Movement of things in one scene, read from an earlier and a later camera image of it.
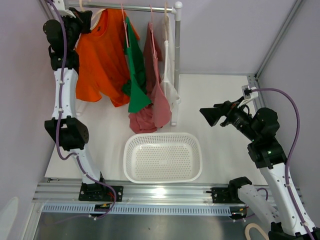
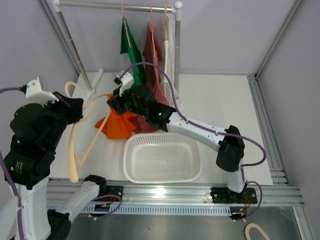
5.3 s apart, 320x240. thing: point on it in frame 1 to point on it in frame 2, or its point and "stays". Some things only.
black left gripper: (83, 20) to (73, 105)
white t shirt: (170, 90) stays
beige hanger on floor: (253, 225) stays
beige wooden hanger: (99, 11) to (72, 163)
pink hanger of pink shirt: (151, 29) stays
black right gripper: (213, 114) to (116, 101)
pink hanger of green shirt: (125, 24) stays
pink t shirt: (155, 89) stays
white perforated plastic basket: (162, 157) stays
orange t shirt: (100, 61) to (101, 123)
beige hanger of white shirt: (166, 24) stays
